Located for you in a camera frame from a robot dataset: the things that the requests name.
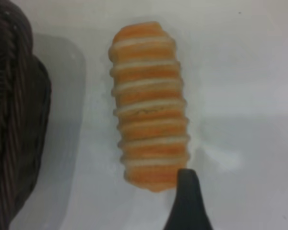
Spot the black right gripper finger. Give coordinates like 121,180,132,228
162,168,214,230

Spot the ridged orange bread roll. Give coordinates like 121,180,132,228
108,21,192,194

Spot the black woven basket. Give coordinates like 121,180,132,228
0,0,52,230

